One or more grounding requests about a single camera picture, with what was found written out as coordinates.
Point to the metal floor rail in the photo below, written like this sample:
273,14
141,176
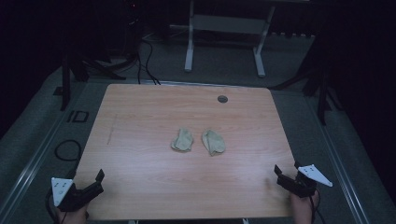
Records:
31,169
342,174

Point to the black metal stand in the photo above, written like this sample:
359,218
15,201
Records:
322,93
66,81

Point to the person's right hand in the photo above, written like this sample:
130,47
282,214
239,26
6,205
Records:
302,208

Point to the white metal table frame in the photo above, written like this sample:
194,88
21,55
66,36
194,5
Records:
229,24

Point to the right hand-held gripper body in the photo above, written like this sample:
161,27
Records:
303,186

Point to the person's left hand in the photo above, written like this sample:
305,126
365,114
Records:
74,217

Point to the round grey table grommet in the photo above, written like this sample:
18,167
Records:
222,99

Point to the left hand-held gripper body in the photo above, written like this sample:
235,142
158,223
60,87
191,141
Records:
67,197

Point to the beige sock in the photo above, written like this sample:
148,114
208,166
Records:
183,140
214,142

